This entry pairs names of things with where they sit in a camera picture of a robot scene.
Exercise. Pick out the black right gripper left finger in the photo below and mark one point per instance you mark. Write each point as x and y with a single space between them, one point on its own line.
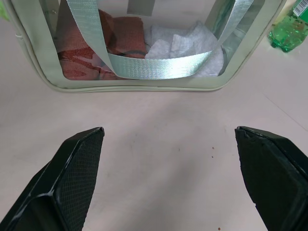
72 183

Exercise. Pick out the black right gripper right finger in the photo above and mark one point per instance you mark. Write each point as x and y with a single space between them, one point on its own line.
269 173

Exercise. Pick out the clear plastic tote bag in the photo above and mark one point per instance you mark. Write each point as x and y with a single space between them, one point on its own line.
43 55

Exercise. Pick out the green plastic bottle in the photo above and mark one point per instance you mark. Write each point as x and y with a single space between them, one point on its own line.
288 33

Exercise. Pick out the grey white cloth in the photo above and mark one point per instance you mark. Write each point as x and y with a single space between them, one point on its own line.
183 42

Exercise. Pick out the rust red towel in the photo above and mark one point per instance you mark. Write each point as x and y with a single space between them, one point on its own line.
127 33

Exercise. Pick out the green object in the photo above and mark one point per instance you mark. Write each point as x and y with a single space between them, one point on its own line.
3 10

